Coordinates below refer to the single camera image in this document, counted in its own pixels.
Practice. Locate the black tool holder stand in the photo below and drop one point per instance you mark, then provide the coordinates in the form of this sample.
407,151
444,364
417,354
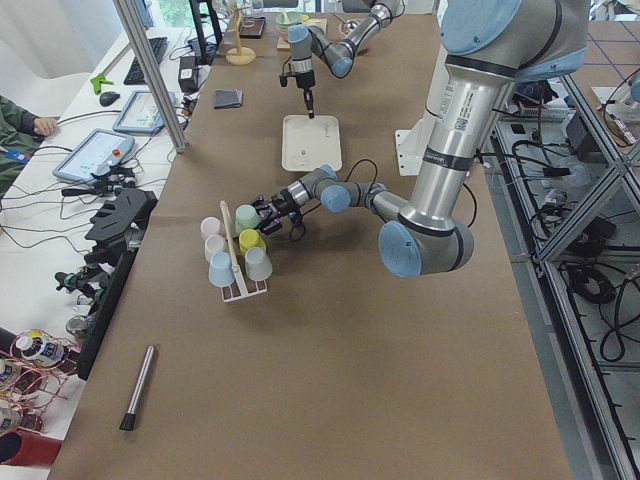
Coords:
117,230

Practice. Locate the green cup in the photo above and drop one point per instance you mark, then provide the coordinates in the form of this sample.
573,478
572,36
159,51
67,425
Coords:
246,217

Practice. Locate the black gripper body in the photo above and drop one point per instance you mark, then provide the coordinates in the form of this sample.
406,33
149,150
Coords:
278,203
304,81

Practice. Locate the bamboo cutting board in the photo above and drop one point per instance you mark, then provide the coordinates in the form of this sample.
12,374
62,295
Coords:
282,43

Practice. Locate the person's hand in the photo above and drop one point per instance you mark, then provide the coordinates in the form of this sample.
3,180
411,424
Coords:
45,126

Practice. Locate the aluminium frame post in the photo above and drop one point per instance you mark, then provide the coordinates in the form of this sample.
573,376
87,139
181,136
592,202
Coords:
138,40

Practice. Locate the pink bowl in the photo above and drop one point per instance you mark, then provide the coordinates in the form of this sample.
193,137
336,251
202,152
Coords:
347,27

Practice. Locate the far teach pendant tablet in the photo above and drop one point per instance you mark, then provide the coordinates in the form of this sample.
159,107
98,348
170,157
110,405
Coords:
140,115

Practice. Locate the cream serving tray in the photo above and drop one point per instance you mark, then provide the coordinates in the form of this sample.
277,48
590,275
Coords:
309,143

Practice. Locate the wooden mug tree stand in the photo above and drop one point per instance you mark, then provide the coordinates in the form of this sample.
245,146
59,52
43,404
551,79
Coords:
238,55

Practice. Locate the red cylinder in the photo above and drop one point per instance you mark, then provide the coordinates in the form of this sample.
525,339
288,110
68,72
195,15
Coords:
25,449

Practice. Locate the yellow cup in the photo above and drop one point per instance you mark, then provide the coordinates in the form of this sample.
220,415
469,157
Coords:
250,238

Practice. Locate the near teach pendant tablet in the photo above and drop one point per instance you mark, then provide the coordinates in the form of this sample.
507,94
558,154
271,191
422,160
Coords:
94,156

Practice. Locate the pink cup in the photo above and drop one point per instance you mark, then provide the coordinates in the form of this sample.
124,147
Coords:
211,226

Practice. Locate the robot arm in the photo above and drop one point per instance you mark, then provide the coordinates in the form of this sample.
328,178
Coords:
489,45
306,41

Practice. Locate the plastic bottle with label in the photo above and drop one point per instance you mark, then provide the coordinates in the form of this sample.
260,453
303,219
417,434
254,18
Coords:
40,350

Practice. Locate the copper wire basket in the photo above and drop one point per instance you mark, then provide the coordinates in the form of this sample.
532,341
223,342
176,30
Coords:
28,389

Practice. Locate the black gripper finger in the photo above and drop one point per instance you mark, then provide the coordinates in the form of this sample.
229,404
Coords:
309,102
269,225
262,206

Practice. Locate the light blue cup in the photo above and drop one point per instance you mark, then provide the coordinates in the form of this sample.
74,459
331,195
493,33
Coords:
220,272

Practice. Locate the stacked green bowls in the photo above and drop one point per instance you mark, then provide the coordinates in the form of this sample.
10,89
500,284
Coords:
287,19

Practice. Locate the silver metal rod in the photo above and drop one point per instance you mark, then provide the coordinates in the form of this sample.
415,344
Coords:
128,421

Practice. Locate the cream white cup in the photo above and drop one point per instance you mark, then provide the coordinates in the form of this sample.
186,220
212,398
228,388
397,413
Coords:
213,245

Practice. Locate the grey white cup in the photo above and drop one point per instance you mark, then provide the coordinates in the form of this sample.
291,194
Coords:
257,264

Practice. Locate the black computer mouse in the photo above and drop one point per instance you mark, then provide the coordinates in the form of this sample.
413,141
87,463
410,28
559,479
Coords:
108,98

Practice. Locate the black power adapter box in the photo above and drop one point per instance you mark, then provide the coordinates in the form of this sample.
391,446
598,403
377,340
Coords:
188,75

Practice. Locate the dark brown small tray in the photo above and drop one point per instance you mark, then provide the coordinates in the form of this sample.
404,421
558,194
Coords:
252,28

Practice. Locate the green clamp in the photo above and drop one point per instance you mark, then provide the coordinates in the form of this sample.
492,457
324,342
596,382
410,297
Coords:
98,82

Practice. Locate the teach pendant tablet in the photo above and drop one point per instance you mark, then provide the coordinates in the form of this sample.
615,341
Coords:
140,115
94,156

